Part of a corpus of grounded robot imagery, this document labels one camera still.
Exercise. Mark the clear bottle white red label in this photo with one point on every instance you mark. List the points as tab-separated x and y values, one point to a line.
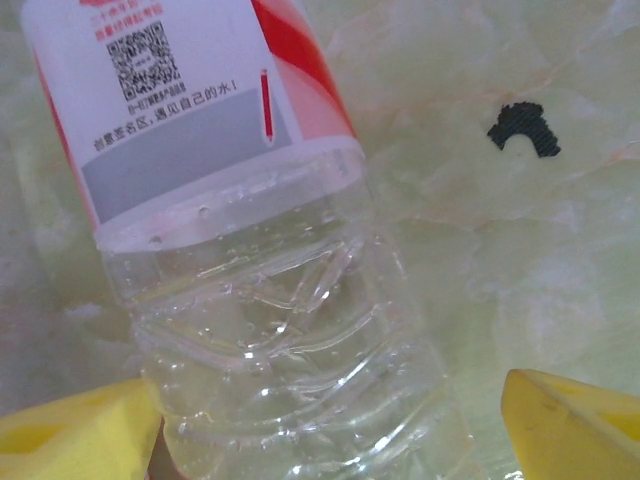
225	300

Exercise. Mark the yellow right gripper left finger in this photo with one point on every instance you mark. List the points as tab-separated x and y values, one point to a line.
75	440

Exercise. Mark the small black table mark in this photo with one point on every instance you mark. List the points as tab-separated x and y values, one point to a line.
525	116

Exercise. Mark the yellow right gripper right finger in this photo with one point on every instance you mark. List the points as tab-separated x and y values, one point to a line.
575	435

